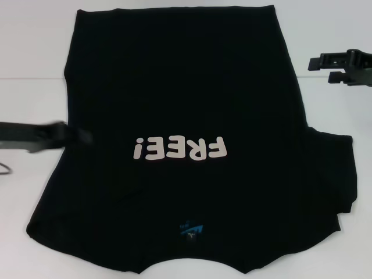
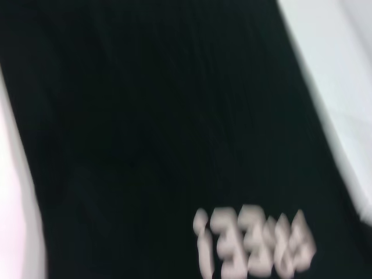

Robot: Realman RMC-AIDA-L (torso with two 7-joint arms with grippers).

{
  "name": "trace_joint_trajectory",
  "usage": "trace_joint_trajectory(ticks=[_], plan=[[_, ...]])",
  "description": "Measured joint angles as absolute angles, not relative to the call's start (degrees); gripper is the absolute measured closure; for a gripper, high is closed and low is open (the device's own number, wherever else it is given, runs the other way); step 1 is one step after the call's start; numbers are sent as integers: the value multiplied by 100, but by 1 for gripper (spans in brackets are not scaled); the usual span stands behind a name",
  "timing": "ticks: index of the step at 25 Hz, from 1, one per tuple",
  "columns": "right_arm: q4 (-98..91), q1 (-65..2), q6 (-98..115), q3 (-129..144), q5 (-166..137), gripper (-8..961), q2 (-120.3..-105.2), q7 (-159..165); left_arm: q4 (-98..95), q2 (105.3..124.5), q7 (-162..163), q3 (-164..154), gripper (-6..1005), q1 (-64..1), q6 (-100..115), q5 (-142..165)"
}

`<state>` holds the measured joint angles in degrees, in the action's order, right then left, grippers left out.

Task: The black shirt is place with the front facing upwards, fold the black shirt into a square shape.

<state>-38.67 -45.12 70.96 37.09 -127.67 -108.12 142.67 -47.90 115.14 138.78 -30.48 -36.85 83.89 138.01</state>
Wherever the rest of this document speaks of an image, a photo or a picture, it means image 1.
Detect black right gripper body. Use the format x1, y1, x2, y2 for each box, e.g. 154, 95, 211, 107
346, 48, 372, 88

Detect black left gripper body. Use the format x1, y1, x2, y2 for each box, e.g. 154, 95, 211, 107
0, 120, 66, 154

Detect black shirt with FREE print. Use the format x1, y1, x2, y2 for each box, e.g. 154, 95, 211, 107
25, 4, 359, 276

